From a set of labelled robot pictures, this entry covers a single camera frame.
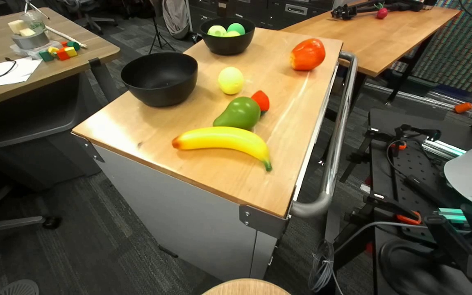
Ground yellow plastic banana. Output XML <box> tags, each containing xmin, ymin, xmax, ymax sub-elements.
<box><xmin>172</xmin><ymin>126</ymin><xmax>272</xmax><ymax>172</ymax></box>

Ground green plastic pear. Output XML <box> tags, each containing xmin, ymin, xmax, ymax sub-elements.
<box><xmin>213</xmin><ymin>97</ymin><xmax>261</xmax><ymax>130</ymax></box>

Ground small red strawberry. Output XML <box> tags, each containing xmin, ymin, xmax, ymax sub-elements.
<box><xmin>251</xmin><ymin>90</ymin><xmax>271</xmax><ymax>113</ymax></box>

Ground black bowl near left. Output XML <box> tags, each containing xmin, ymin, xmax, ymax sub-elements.
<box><xmin>121</xmin><ymin>53</ymin><xmax>199</xmax><ymax>108</ymax></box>

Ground black bowl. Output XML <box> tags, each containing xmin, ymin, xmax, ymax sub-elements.
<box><xmin>200</xmin><ymin>18</ymin><xmax>254</xmax><ymax>56</ymax></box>
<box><xmin>121</xmin><ymin>53</ymin><xmax>199</xmax><ymax>108</ymax></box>

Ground black bowl far right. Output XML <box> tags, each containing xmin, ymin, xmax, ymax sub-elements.
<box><xmin>200</xmin><ymin>18</ymin><xmax>254</xmax><ymax>56</ymax></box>

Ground white cart cabinet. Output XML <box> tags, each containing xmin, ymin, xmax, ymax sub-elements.
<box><xmin>84</xmin><ymin>141</ymin><xmax>287</xmax><ymax>279</ymax></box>

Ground orange red bell pepper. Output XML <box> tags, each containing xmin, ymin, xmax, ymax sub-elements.
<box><xmin>290</xmin><ymin>38</ymin><xmax>326</xmax><ymax>71</ymax></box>

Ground green lime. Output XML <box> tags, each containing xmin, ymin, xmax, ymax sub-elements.
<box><xmin>226</xmin><ymin>22</ymin><xmax>246</xmax><ymax>36</ymax></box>

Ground light green apple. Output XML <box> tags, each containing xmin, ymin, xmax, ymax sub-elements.
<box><xmin>207</xmin><ymin>25</ymin><xmax>226</xmax><ymax>36</ymax></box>

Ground round wooden stool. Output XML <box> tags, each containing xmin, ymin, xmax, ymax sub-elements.
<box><xmin>202</xmin><ymin>279</ymin><xmax>290</xmax><ymax>295</ymax></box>

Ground black tool on back table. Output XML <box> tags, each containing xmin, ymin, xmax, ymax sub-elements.
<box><xmin>331</xmin><ymin>0</ymin><xmax>426</xmax><ymax>20</ymax></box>

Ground wooden back table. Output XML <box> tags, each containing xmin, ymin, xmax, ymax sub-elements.
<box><xmin>287</xmin><ymin>7</ymin><xmax>459</xmax><ymax>77</ymax></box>

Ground colourful toy blocks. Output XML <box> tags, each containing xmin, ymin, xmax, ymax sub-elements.
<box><xmin>38</xmin><ymin>41</ymin><xmax>81</xmax><ymax>62</ymax></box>

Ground clear plastic container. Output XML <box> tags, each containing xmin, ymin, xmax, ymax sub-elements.
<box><xmin>8</xmin><ymin>12</ymin><xmax>49</xmax><ymax>49</ymax></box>

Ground white paper sheet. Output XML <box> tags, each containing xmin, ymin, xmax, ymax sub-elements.
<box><xmin>0</xmin><ymin>58</ymin><xmax>41</xmax><ymax>87</ymax></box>

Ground black office chair base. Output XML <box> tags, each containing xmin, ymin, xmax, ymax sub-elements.
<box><xmin>0</xmin><ymin>169</ymin><xmax>64</xmax><ymax>238</ymax></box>

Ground wooden side desk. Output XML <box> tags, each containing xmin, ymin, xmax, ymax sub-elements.
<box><xmin>0</xmin><ymin>5</ymin><xmax>121</xmax><ymax>194</ymax></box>

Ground chrome cart handle bar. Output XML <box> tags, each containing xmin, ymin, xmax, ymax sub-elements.
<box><xmin>292</xmin><ymin>53</ymin><xmax>357</xmax><ymax>218</ymax></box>

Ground orange clamp handle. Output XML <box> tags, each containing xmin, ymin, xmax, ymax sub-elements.
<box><xmin>454</xmin><ymin>102</ymin><xmax>472</xmax><ymax>115</ymax></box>

